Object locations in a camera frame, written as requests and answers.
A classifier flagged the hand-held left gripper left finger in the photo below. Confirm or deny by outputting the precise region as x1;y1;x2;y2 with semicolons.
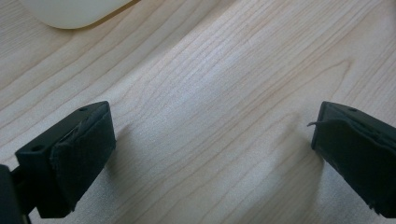
14;100;117;219

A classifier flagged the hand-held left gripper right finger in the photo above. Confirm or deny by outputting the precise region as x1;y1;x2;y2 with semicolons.
307;101;396;219

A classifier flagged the white compartment storage box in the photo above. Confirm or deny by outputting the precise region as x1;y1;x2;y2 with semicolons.
18;0;141;31

